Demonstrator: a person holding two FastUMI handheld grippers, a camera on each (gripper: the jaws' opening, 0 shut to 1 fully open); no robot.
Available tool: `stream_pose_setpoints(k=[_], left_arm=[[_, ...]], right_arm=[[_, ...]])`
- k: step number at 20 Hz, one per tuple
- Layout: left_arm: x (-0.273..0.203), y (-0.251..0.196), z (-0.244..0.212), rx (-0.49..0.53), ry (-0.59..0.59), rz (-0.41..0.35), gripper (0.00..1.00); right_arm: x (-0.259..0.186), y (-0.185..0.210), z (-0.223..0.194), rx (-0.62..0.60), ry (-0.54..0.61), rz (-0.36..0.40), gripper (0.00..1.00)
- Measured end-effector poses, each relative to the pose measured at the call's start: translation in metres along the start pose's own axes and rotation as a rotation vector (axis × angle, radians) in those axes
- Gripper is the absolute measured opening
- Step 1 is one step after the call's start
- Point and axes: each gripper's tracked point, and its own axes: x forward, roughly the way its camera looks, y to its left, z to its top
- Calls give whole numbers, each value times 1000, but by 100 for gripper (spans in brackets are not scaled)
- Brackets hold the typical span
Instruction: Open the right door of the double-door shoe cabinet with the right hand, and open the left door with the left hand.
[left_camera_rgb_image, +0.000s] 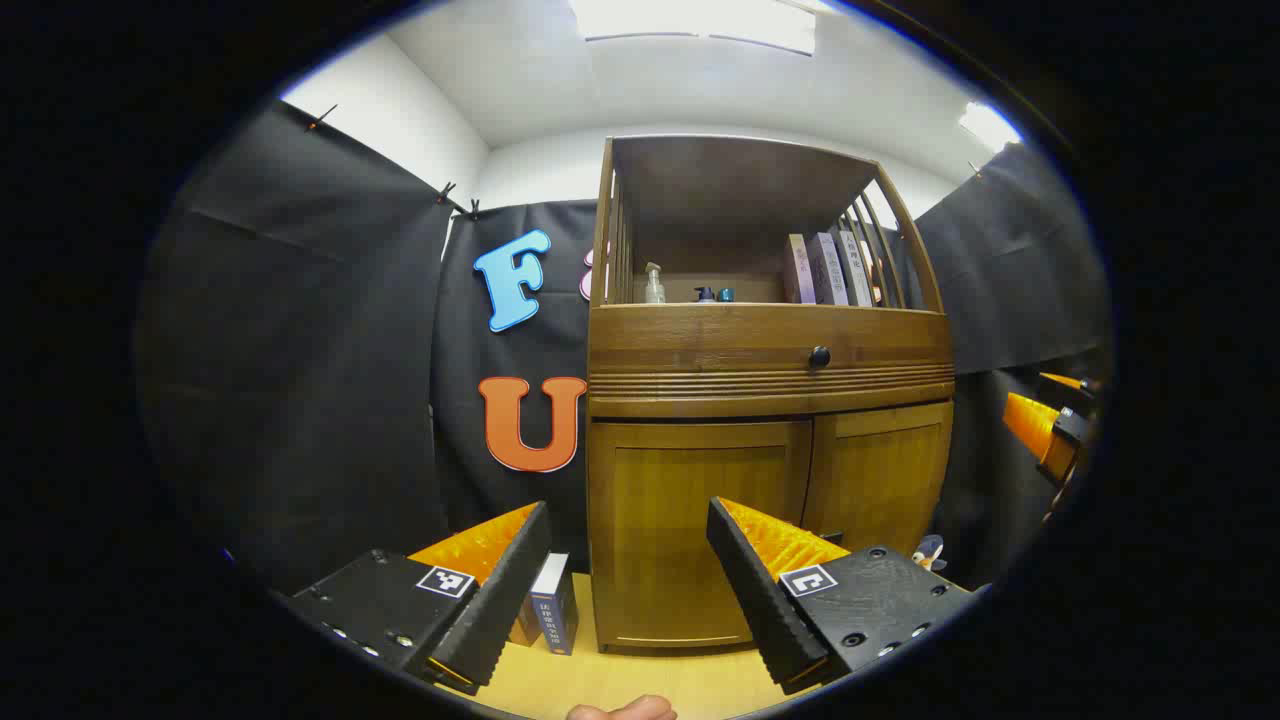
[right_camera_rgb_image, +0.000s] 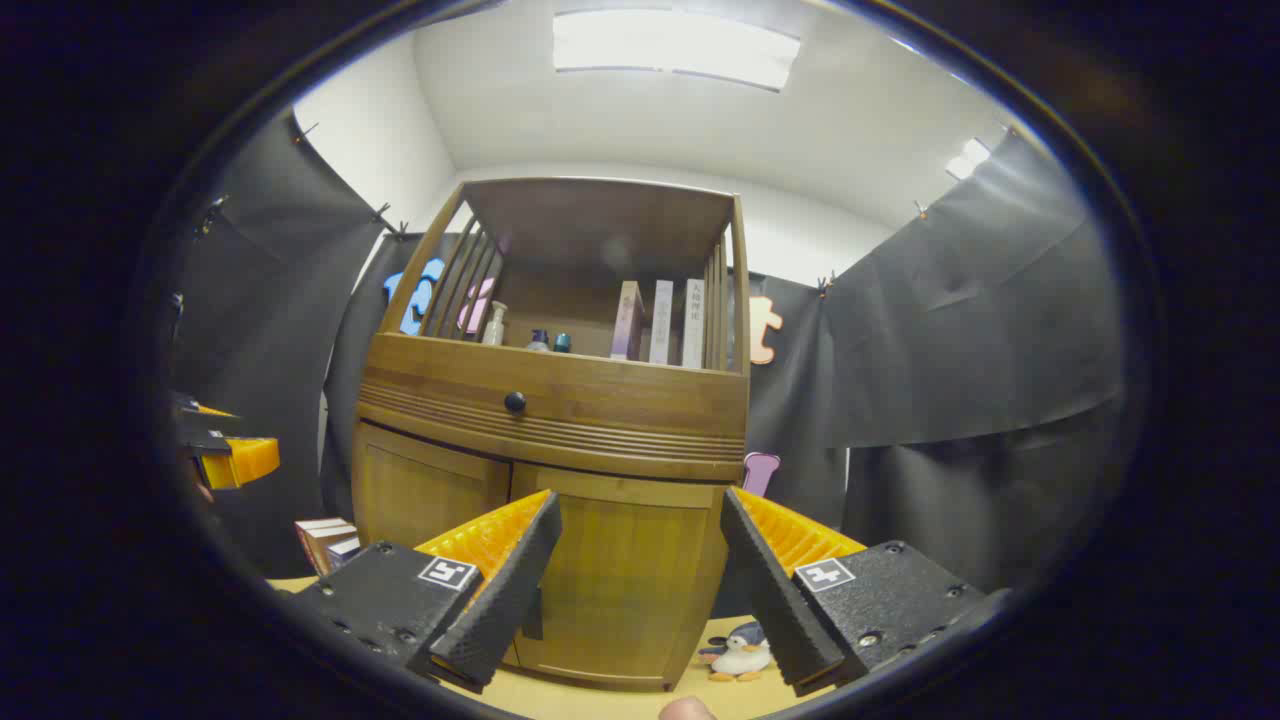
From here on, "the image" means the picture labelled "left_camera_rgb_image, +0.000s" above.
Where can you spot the penguin plush toy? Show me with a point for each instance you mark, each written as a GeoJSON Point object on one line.
{"type": "Point", "coordinates": [930, 552]}

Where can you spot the brown book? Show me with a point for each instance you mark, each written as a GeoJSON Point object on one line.
{"type": "Point", "coordinates": [522, 625]}

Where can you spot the small ceiling light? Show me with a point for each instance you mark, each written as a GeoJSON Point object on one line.
{"type": "Point", "coordinates": [988, 126]}

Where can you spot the wooden shoe cabinet door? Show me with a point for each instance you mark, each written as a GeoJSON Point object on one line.
{"type": "Point", "coordinates": [880, 470]}
{"type": "Point", "coordinates": [670, 530]}

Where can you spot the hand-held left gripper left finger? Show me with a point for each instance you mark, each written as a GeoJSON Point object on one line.
{"type": "Point", "coordinates": [505, 590]}

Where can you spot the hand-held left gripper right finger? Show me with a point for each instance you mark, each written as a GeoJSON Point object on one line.
{"type": "Point", "coordinates": [750, 590]}

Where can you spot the black drawer knob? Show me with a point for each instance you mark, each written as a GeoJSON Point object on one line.
{"type": "Point", "coordinates": [820, 356]}

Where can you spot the clear pump bottle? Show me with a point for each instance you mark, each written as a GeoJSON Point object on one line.
{"type": "Point", "coordinates": [655, 288]}

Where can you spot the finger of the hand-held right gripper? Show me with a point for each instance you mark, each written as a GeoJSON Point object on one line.
{"type": "Point", "coordinates": [1075, 392]}
{"type": "Point", "coordinates": [1035, 425]}

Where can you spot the wooden double-door shoe cabinet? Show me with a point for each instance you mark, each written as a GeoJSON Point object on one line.
{"type": "Point", "coordinates": [700, 190]}

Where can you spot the grey upright book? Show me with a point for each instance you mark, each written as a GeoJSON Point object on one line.
{"type": "Point", "coordinates": [829, 268]}
{"type": "Point", "coordinates": [857, 268]}
{"type": "Point", "coordinates": [799, 270]}

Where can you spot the wooden drawer front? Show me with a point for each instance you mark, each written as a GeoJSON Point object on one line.
{"type": "Point", "coordinates": [700, 345]}

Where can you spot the blue book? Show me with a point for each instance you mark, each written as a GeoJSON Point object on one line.
{"type": "Point", "coordinates": [558, 610]}

